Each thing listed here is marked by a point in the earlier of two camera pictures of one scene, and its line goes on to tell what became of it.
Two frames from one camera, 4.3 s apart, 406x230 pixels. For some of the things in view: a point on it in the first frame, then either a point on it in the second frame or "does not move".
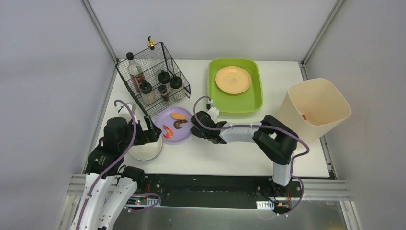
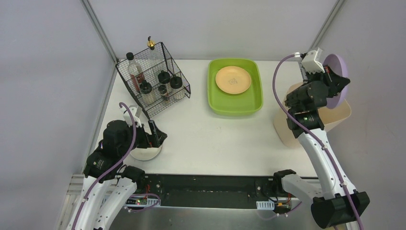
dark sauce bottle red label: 135,71 does not move
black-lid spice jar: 145,87 does not move
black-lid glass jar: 176,82 does not move
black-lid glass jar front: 163,77 does not move
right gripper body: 197,120 -> 332,82
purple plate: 174,123 -> 336,64
